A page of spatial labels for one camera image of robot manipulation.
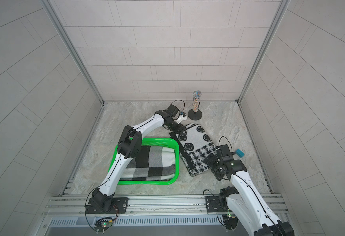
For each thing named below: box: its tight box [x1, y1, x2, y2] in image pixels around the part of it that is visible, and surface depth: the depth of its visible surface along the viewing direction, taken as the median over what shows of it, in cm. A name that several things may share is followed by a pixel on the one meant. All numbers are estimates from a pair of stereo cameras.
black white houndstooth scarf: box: [169, 123, 218, 177], surface depth 88 cm
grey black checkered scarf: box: [119, 145, 176, 181], surface depth 80 cm
